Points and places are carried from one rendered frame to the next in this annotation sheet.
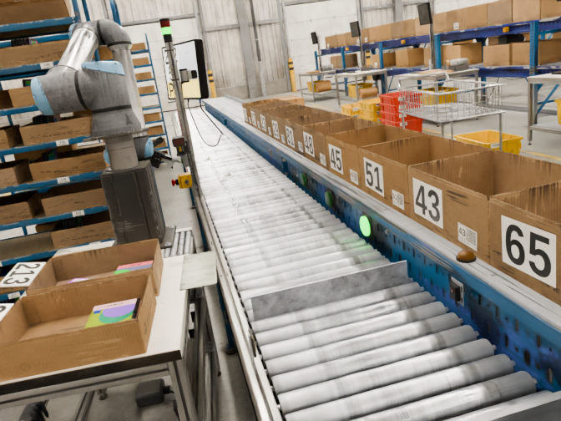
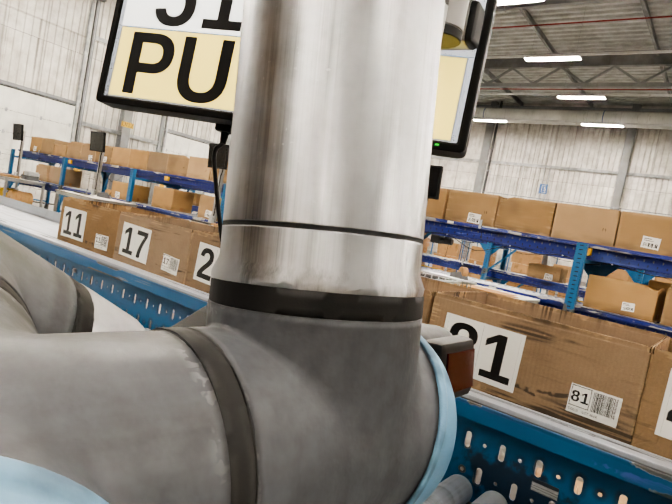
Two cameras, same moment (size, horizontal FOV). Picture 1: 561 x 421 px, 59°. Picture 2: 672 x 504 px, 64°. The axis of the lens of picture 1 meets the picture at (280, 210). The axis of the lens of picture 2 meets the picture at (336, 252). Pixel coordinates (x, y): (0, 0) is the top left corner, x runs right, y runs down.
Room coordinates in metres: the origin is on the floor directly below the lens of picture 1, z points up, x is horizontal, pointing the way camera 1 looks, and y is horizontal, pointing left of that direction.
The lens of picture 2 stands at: (2.33, 0.79, 1.16)
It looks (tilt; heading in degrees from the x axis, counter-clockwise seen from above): 3 degrees down; 317
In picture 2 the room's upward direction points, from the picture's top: 11 degrees clockwise
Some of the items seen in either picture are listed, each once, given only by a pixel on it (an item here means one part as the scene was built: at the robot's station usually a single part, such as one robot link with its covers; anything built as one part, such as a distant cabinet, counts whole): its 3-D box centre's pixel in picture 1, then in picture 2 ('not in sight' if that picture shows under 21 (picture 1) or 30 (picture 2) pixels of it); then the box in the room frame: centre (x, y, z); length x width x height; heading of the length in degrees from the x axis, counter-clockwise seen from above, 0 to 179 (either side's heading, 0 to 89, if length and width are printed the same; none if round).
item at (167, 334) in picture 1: (103, 290); not in sight; (1.58, 0.64, 0.74); 1.00 x 0.58 x 0.03; 6
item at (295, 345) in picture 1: (355, 332); not in sight; (1.11, -0.14, 0.72); 0.52 x 0.05 x 0.05; 101
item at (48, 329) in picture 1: (78, 322); not in sight; (1.23, 0.59, 0.80); 0.38 x 0.28 x 0.10; 96
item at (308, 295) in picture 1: (332, 292); not in sight; (1.27, -0.11, 0.76); 0.46 x 0.01 x 0.09; 101
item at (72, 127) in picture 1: (65, 127); not in sight; (2.91, 1.15, 1.19); 0.40 x 0.30 x 0.10; 101
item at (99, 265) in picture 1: (101, 276); not in sight; (1.55, 0.62, 0.80); 0.38 x 0.28 x 0.10; 97
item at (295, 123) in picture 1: (318, 133); (543, 353); (2.81, -0.28, 0.97); 0.39 x 0.29 x 0.17; 11
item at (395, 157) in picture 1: (421, 172); not in sight; (1.66, -0.50, 0.96); 0.39 x 0.29 x 0.17; 11
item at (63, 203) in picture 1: (83, 195); not in sight; (2.91, 1.14, 0.79); 0.40 x 0.30 x 0.10; 102
